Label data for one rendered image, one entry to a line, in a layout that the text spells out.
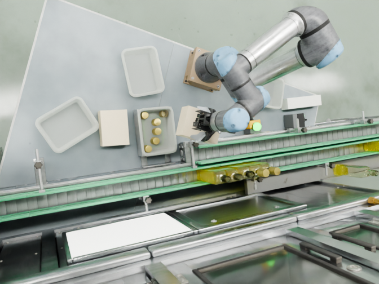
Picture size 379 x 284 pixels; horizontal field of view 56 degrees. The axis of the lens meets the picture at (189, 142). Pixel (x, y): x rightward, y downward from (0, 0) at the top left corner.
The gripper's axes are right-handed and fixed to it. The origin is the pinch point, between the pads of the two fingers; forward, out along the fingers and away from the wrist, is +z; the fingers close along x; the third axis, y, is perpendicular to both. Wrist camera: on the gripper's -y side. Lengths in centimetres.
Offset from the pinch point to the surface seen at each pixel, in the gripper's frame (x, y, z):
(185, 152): 11.4, -4.7, 21.9
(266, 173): 12.9, -32.0, -5.6
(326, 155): -6, -88, 23
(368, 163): -9, -121, 23
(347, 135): -21, -101, 23
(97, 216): 49, 26, 35
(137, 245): 46, 21, -22
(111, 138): 12.7, 29.6, 27.7
